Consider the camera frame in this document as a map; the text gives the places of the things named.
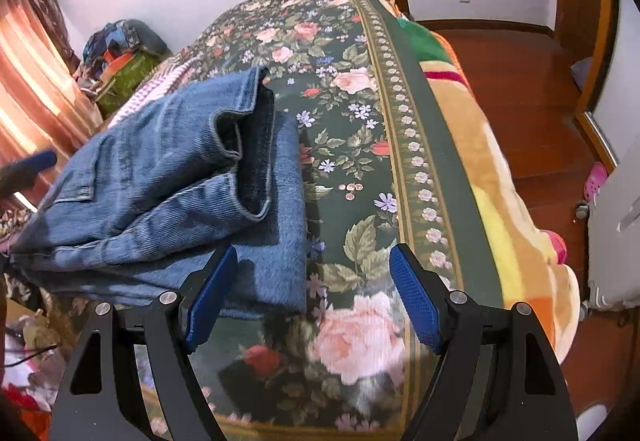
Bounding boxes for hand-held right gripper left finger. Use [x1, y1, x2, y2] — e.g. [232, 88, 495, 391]
[50, 243, 240, 441]

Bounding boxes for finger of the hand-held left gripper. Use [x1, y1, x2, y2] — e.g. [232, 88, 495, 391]
[0, 150, 59, 202]

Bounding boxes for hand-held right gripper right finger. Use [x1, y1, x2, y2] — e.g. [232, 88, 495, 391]
[389, 243, 580, 441]

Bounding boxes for blue denim pants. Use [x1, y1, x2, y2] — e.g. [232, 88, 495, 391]
[10, 66, 308, 322]

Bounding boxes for orange striped curtain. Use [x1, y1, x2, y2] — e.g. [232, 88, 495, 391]
[0, 0, 106, 212]

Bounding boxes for green bag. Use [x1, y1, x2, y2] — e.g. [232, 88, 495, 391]
[95, 51, 161, 119]

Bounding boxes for pink striped cloth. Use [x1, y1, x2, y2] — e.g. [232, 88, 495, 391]
[107, 53, 201, 126]

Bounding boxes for pile of clothes and bags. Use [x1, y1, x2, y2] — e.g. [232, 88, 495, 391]
[82, 18, 168, 72]

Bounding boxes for orange green fleece blanket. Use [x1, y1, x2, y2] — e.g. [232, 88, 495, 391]
[370, 0, 583, 367]

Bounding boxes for dark green floral blanket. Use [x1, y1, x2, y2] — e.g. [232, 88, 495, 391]
[0, 0, 503, 441]

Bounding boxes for mixed clothes pile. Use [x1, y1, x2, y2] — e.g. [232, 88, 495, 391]
[0, 306, 66, 422]

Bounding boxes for white suitcase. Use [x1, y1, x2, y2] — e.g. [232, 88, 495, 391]
[575, 161, 640, 314]

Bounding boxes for pink slipper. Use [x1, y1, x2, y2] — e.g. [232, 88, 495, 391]
[582, 162, 608, 204]

